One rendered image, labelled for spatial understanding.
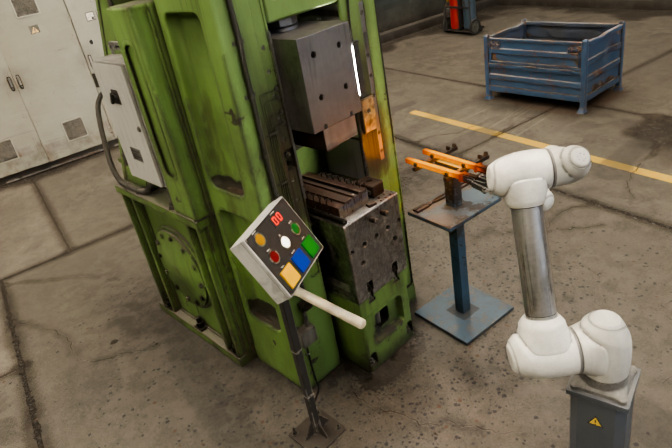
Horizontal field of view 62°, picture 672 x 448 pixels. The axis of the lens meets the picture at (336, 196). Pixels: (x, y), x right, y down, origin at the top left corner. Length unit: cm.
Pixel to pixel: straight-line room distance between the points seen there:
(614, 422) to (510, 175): 92
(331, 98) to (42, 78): 531
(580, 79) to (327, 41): 400
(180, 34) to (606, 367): 206
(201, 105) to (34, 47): 484
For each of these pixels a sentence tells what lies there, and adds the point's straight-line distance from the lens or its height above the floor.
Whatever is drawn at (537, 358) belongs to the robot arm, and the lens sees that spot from 201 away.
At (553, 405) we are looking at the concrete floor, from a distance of 296.
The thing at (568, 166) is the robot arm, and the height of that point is 136.
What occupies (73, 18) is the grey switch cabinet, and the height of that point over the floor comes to 159.
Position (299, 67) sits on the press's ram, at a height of 165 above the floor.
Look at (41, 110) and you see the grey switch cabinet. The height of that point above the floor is 71.
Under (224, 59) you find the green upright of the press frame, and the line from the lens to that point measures 227.
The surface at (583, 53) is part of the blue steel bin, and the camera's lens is 596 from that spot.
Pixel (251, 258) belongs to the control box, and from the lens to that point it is 208.
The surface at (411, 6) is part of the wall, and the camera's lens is 1052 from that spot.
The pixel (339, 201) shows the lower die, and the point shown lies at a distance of 263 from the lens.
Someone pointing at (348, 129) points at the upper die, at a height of 131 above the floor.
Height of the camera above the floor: 219
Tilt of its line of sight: 27 degrees down
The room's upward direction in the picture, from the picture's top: 11 degrees counter-clockwise
